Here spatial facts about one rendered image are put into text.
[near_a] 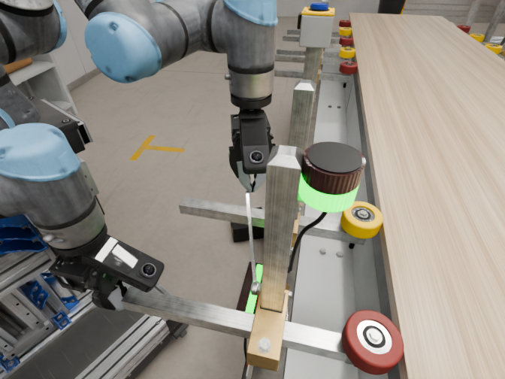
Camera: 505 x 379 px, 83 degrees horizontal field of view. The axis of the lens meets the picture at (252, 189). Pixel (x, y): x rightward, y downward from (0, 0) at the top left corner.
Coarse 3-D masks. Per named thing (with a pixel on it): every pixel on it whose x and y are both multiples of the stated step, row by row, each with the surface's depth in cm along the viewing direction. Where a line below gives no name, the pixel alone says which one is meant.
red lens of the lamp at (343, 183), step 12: (312, 144) 30; (312, 168) 27; (360, 168) 27; (312, 180) 28; (324, 180) 27; (336, 180) 26; (348, 180) 27; (360, 180) 28; (324, 192) 28; (336, 192) 27; (348, 192) 28
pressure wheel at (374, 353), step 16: (352, 320) 42; (368, 320) 43; (384, 320) 42; (352, 336) 41; (368, 336) 41; (384, 336) 41; (400, 336) 41; (352, 352) 40; (368, 352) 39; (384, 352) 39; (400, 352) 39; (368, 368) 39; (384, 368) 38
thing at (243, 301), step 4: (248, 268) 73; (248, 272) 72; (248, 276) 71; (248, 280) 70; (244, 284) 70; (248, 284) 70; (244, 288) 69; (248, 288) 69; (244, 292) 68; (248, 292) 68; (240, 296) 67; (244, 296) 67; (240, 300) 67; (244, 300) 67; (240, 304) 66; (244, 304) 66; (240, 308) 65; (244, 308) 65
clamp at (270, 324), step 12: (288, 288) 52; (264, 312) 47; (276, 312) 47; (252, 324) 46; (264, 324) 46; (276, 324) 46; (252, 336) 44; (264, 336) 44; (276, 336) 44; (252, 348) 43; (276, 348) 43; (252, 360) 44; (264, 360) 43; (276, 360) 42
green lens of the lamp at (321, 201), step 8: (304, 184) 29; (304, 192) 30; (312, 192) 29; (352, 192) 28; (304, 200) 30; (312, 200) 29; (320, 200) 28; (328, 200) 28; (336, 200) 28; (344, 200) 28; (352, 200) 29; (320, 208) 29; (328, 208) 29; (336, 208) 29; (344, 208) 29
